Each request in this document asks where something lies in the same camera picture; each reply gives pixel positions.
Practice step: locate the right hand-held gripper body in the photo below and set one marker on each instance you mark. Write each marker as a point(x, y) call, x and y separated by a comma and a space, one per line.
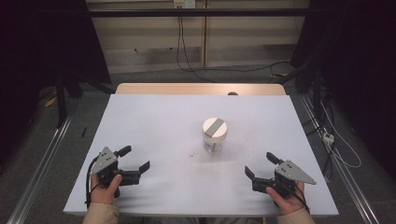
point(289, 172)

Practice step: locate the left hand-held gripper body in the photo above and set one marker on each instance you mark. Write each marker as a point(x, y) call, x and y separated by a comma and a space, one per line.
point(107, 161)

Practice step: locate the clear plastic jar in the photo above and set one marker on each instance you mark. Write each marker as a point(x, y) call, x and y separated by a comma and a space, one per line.
point(213, 144)

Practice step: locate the person's right hand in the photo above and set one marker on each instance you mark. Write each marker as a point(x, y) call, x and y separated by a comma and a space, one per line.
point(289, 203)

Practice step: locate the person's left hand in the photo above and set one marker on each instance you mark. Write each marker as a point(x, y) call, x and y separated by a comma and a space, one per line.
point(104, 194)

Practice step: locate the small black floor object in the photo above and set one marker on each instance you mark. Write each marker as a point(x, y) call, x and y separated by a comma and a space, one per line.
point(83, 132)

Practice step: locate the white table mat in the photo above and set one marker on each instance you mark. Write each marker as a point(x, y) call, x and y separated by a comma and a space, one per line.
point(162, 130)

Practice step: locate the white power strip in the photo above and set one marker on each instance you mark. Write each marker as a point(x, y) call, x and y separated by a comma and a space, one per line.
point(328, 137)

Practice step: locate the black metal stand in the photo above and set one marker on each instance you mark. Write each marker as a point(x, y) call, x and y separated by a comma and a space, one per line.
point(61, 99)

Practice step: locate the yellow floor tape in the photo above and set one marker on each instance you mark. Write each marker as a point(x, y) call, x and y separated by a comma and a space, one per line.
point(50, 101)

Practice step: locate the wooden table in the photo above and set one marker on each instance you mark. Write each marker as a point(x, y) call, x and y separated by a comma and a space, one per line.
point(186, 88)

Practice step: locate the black curtain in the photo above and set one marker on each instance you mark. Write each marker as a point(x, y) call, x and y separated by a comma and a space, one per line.
point(358, 46)
point(37, 46)

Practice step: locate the metal floor rail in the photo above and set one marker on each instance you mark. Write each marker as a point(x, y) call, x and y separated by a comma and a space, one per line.
point(348, 183)
point(40, 168)

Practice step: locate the white wall outlet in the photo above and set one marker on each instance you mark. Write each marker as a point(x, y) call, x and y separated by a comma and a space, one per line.
point(184, 3)

